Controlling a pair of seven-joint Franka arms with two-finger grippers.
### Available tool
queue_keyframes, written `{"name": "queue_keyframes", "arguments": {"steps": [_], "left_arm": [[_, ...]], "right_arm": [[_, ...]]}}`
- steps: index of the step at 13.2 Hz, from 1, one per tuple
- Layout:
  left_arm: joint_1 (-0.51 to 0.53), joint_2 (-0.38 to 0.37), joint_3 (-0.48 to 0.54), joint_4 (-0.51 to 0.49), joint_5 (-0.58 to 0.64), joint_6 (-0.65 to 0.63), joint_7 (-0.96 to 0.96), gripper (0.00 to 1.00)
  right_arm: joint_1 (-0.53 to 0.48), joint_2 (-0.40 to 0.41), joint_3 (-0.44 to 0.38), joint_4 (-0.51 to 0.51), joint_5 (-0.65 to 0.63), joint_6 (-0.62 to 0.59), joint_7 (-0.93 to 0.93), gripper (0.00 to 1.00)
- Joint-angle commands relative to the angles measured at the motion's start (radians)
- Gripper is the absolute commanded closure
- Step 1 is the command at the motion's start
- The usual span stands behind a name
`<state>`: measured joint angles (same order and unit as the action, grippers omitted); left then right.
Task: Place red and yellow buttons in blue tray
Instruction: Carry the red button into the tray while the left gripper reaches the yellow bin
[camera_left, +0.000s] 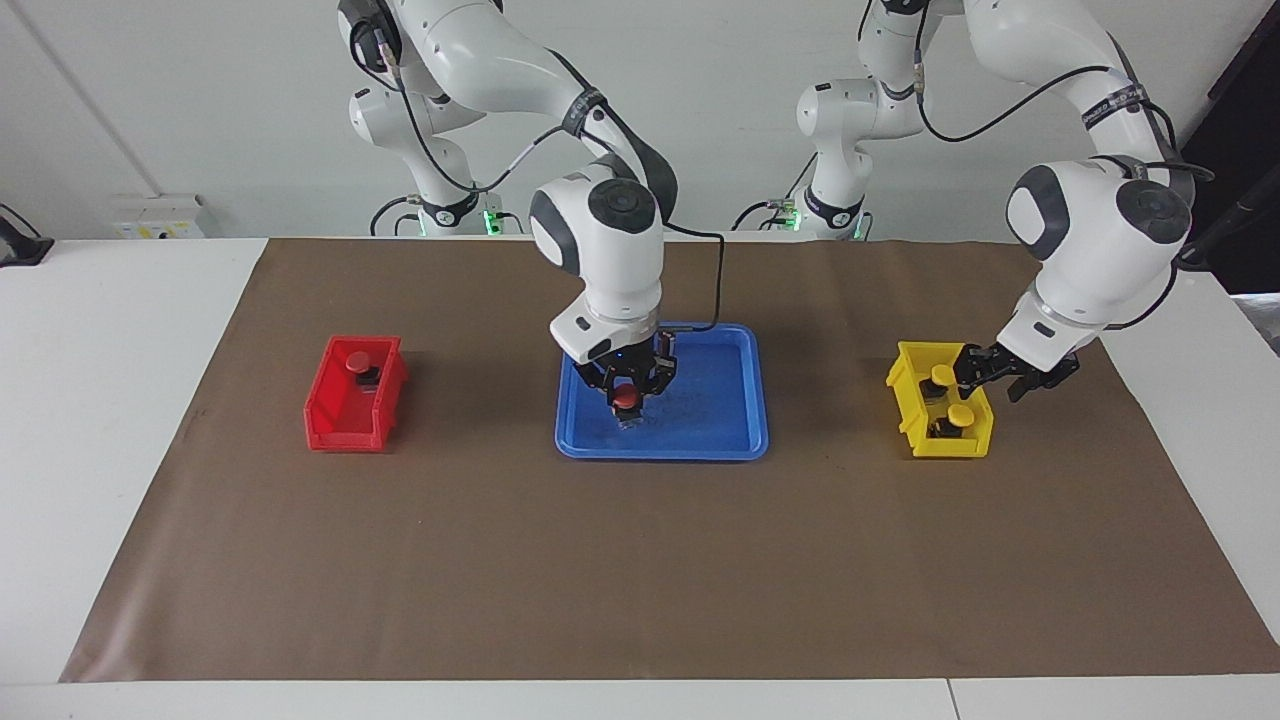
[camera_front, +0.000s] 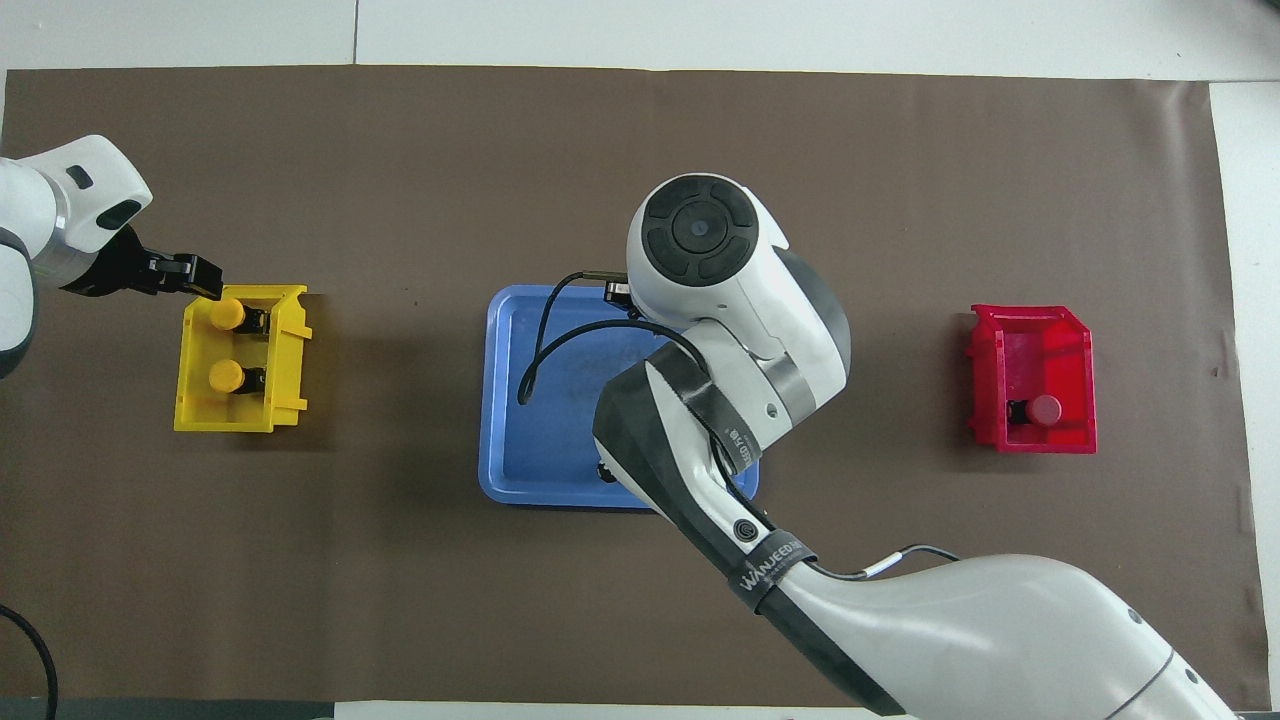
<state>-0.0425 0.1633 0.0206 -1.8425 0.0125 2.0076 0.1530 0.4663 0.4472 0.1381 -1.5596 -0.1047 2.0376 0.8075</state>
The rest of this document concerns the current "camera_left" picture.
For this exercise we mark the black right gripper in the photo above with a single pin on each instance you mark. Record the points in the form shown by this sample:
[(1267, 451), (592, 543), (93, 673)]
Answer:
[(630, 365)]

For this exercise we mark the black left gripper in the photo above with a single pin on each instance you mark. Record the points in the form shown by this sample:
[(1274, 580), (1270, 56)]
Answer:
[(1005, 365)]

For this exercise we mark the red push button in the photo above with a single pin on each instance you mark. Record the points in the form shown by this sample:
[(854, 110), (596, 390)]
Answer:
[(627, 400), (358, 361)]

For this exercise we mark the yellow push button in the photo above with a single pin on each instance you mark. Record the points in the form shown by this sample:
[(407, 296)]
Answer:
[(961, 414), (940, 375)]

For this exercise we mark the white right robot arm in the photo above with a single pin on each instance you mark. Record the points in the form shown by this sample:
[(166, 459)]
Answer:
[(600, 250)]

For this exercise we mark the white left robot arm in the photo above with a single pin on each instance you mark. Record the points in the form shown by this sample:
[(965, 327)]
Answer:
[(1090, 250)]

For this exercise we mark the blue plastic tray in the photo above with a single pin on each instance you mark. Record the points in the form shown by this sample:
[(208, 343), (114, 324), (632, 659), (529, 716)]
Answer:
[(710, 420)]

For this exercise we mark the black cylindrical capacitor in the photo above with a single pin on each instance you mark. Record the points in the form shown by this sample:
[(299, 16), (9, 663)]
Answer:
[(668, 348)]

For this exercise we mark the yellow plastic bin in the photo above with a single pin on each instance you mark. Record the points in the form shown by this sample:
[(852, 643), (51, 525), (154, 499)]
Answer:
[(950, 447)]

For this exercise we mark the brown table mat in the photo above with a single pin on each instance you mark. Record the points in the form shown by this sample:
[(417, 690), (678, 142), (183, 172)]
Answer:
[(640, 560)]

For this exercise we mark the grey metallic object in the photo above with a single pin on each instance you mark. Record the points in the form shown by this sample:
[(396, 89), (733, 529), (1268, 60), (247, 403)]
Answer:
[(1262, 320)]

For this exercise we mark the black stand pole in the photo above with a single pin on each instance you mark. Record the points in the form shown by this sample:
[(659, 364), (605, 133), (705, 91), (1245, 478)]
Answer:
[(1240, 215)]

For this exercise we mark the red plastic bin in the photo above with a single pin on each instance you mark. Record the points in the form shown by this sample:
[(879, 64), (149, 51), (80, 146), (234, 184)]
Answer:
[(325, 420)]

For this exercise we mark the black background panel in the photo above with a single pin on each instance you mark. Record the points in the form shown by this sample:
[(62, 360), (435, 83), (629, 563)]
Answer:
[(1255, 130)]

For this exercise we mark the white wall socket box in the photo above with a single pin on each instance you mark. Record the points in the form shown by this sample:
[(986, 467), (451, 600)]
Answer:
[(160, 215)]

